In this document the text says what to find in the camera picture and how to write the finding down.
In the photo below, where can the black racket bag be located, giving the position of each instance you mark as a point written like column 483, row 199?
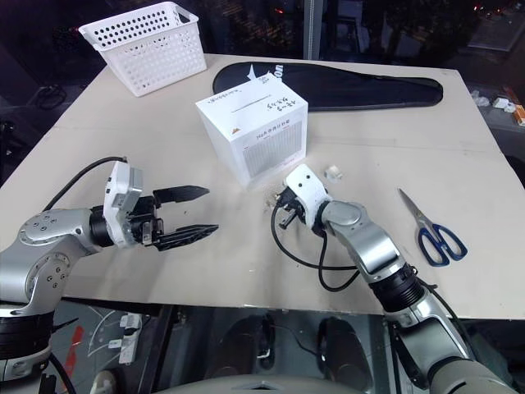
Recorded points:
column 361, row 88

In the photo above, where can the orange floor object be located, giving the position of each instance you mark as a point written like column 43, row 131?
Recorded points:
column 520, row 115

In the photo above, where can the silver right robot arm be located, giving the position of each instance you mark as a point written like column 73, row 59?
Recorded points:
column 369, row 242

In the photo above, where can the small clear plastic piece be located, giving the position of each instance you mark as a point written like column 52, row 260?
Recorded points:
column 333, row 172

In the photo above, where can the white slotted cardboard box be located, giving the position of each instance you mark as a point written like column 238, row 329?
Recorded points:
column 258, row 131

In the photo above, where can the grey robot torso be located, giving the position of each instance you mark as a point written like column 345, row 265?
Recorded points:
column 262, row 383

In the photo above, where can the white perforated plastic basket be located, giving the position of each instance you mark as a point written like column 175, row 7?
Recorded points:
column 152, row 53

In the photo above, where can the grey window frame post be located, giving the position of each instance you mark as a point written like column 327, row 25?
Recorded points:
column 310, row 28

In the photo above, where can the small white floor object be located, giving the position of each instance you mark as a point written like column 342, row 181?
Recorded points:
column 504, row 104

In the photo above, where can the white power adapter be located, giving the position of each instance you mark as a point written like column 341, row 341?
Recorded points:
column 129, row 338

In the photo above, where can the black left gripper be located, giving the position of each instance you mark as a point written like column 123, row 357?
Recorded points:
column 143, row 223

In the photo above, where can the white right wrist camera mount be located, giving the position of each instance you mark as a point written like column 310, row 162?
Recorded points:
column 307, row 184

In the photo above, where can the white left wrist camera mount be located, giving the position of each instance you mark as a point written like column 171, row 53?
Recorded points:
column 120, row 189

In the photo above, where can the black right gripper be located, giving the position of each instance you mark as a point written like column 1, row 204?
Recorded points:
column 293, row 205

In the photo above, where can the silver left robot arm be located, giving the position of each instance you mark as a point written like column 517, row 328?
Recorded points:
column 49, row 242

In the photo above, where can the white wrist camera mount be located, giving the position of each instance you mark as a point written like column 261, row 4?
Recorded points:
column 307, row 184
column 120, row 189

